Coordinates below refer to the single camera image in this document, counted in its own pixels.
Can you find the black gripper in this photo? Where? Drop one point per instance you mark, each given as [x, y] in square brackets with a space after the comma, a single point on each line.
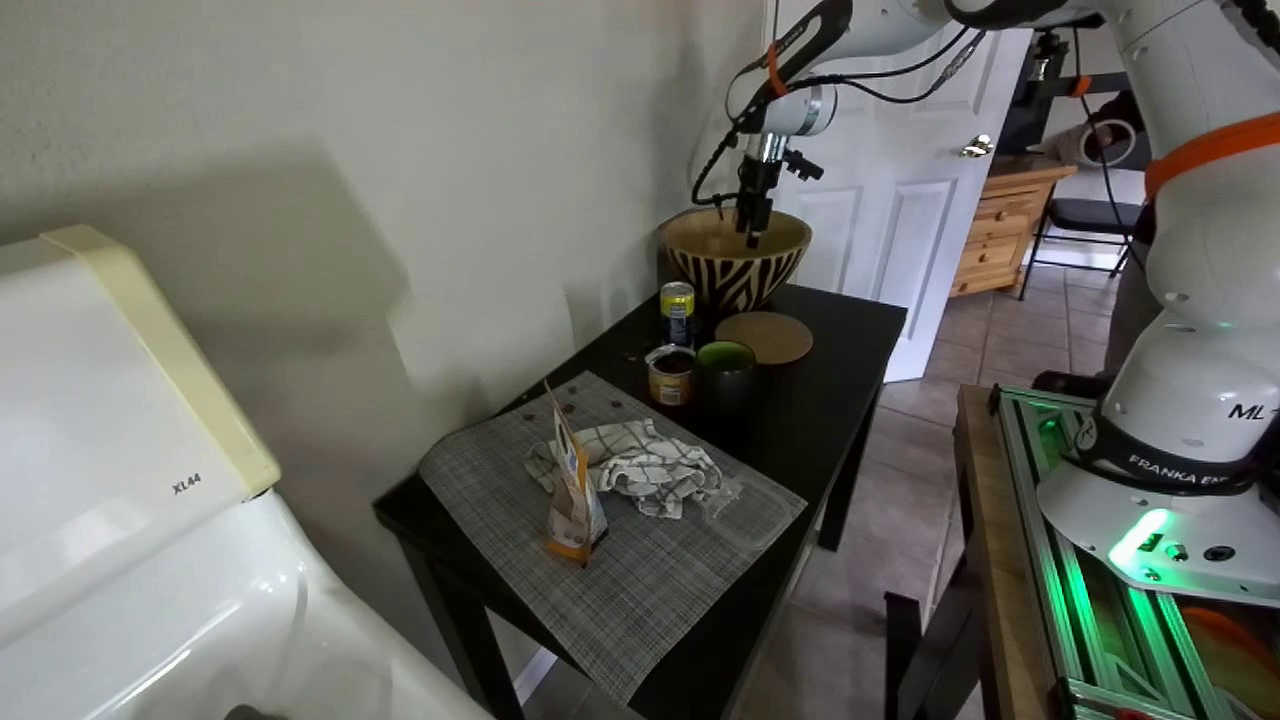
[756, 178]

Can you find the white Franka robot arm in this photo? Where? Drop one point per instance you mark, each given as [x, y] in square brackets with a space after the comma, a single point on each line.
[1203, 333]

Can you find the wooden bowl zebra pattern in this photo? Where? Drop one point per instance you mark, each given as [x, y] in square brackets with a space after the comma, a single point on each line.
[734, 272]

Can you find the round cork coaster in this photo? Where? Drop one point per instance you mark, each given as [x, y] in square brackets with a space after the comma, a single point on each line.
[764, 338]

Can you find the white panel door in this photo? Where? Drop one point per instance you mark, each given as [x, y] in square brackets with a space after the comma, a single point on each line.
[882, 227]

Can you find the dark green mug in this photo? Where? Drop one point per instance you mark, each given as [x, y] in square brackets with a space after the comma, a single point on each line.
[724, 380]

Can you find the black side table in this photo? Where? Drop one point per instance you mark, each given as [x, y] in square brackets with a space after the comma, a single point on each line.
[827, 375]

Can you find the brown cup white rim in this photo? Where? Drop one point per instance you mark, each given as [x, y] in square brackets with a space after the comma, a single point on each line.
[668, 378]

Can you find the metal door knob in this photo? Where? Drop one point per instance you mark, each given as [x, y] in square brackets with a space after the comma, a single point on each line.
[982, 144]

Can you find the wooden dresser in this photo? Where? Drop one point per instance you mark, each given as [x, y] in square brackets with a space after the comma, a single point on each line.
[1004, 227]

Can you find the white checkered cloth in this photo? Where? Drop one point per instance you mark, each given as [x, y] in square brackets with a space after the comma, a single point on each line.
[652, 475]

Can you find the orange white paper package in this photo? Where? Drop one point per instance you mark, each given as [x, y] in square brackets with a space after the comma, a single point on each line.
[579, 501]

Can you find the grey cushioned chair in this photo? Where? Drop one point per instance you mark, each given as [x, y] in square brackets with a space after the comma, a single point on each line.
[1101, 200]

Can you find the grey woven placemat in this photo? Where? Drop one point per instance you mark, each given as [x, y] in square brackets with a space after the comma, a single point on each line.
[665, 572]

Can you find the white gas stove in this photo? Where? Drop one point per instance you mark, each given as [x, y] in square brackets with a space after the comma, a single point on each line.
[133, 535]

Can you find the wooden robot mount table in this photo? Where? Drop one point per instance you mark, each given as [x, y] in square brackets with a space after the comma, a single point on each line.
[986, 563]

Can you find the aluminium frame rail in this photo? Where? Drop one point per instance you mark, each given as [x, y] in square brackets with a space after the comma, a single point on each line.
[1095, 627]

